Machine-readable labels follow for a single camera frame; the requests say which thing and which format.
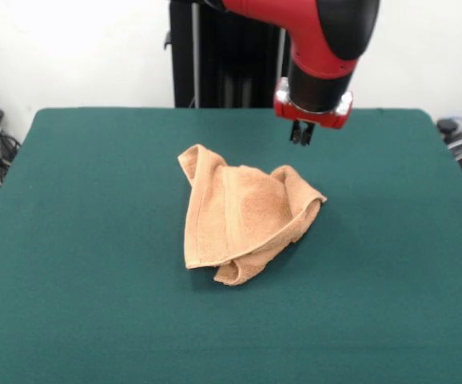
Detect dark green table cloth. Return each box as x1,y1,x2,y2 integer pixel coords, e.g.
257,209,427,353
0,106,462,384

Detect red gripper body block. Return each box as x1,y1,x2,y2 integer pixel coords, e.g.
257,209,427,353
273,78,354,131

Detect tan terry towel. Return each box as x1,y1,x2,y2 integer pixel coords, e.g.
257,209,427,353
177,144,329,287

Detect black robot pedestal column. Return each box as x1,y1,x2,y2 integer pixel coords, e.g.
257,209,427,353
163,0,296,109

